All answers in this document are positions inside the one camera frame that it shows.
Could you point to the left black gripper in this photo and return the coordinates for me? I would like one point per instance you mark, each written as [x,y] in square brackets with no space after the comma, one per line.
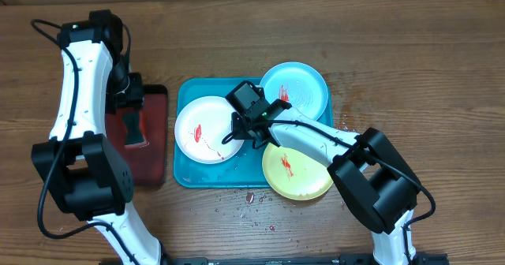
[136,98]

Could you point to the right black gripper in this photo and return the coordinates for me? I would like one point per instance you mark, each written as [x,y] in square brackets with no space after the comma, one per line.
[248,133]

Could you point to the white plate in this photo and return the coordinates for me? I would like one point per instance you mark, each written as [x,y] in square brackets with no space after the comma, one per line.
[200,128]

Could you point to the dark green sponge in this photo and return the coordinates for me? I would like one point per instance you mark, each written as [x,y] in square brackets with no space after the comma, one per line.
[134,136]

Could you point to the yellow-green plate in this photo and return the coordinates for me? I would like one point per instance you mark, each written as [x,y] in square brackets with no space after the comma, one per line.
[294,175]

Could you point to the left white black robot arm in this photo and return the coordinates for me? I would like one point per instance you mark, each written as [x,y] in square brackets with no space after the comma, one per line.
[81,170]

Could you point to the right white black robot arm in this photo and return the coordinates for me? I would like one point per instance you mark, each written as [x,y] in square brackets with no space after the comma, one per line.
[375,182]

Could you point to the teal plastic serving tray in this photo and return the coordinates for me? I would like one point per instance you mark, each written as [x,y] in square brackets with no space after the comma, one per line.
[244,170]

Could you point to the black tray with red water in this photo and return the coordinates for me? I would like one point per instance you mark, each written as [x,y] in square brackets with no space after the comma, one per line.
[147,162]

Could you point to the light blue plate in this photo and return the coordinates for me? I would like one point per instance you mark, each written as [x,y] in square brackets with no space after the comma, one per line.
[298,84]

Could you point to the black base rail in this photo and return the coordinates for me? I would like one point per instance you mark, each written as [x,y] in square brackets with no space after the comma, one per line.
[421,258]

